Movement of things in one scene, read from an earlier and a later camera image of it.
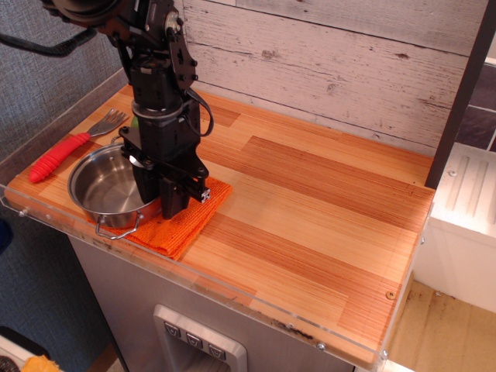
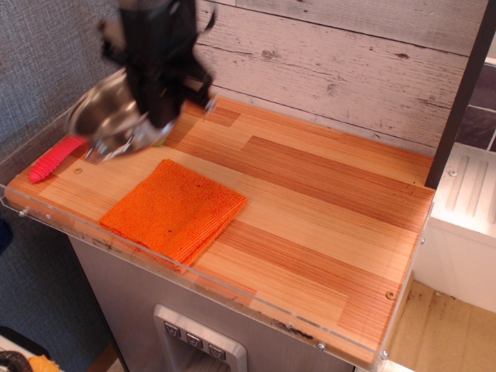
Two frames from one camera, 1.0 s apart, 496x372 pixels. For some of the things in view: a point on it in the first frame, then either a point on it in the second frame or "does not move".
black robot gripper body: x=167 y=139 to x=157 y=43
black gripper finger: x=148 y=180 to x=142 y=88
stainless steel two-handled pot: x=102 y=183 to x=107 y=122
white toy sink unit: x=457 y=258 does not move
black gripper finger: x=174 y=198 to x=164 y=104
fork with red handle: x=111 y=119 does not move
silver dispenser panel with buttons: x=187 y=345 does not move
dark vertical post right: x=455 y=118 does not move
